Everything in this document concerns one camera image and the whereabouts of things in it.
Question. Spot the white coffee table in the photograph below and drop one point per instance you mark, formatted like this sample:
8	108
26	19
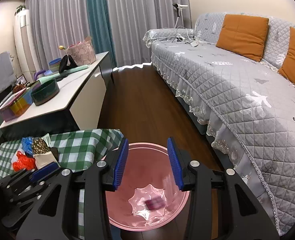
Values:
76	107

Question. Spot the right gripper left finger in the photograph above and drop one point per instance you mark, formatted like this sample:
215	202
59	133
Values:
53	215

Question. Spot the dark green round tin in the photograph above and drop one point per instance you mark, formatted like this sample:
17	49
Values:
45	92

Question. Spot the leopard print wrapper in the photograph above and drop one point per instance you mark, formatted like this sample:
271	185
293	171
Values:
39	146

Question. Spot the blue plastic bag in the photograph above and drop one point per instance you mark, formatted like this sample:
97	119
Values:
27	143

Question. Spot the pink trash bin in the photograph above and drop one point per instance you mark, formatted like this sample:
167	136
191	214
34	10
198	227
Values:
147	174

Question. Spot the white paper bag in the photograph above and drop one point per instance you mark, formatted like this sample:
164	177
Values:
43	159

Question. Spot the covered television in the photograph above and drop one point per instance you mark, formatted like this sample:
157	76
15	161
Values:
0	72

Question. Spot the red plastic bag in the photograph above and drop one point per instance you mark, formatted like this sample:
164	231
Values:
21	161

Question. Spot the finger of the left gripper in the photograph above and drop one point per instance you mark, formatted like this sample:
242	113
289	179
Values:
43	172

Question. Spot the stacked coloured bowls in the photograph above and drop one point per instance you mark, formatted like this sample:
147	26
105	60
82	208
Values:
54	65

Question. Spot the black hat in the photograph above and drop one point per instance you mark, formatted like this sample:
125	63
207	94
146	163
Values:
67	63

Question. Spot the teal curtain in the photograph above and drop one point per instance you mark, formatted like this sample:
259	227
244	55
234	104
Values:
100	28

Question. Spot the grey quilted sofa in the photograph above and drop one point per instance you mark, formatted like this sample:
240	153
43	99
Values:
248	108

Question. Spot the pink woven basket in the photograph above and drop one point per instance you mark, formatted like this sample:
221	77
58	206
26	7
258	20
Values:
82	53

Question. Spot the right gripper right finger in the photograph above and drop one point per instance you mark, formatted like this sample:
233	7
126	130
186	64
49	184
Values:
243	217

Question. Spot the colourful storage box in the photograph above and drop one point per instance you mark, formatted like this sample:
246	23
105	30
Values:
16	104

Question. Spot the white air conditioner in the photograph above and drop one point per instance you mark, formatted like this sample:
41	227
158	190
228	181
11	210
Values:
25	47

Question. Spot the grey curtain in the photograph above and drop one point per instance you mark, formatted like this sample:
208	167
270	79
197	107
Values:
115	26

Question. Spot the green checkered tablecloth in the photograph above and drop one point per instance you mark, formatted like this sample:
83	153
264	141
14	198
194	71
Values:
77	151

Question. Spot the maroon patterned packet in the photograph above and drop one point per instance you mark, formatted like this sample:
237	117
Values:
155	203

